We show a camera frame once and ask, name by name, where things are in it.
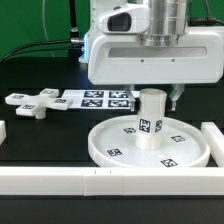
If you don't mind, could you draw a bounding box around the white left fence bar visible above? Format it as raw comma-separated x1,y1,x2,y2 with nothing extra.
0,120,6,145

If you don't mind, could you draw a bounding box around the white right fence bar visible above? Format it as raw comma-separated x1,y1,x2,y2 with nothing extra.
201,122,224,168

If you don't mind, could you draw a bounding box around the white fence bar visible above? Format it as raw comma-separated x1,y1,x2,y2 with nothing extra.
201,122,224,168
0,167,224,196
0,120,6,145

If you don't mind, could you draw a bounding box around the black cable connector post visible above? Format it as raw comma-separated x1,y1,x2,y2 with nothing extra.
68,0,79,38

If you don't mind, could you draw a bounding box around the black cable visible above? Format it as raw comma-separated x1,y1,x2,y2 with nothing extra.
0,39,83,64

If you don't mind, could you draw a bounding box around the white marker sheet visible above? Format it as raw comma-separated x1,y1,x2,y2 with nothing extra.
62,90,130,110

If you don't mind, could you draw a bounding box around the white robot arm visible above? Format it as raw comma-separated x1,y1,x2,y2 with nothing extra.
80,0,224,101

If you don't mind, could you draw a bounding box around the white round table top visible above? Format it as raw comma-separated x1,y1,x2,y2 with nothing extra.
88,115,210,168

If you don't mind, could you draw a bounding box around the white cross table base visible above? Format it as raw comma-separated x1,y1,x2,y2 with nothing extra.
5,88,73,119

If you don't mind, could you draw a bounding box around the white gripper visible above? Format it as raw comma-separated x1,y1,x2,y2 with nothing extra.
88,26,224,111

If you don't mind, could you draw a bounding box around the white front fence bar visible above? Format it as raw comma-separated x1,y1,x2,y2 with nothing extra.
0,167,224,196

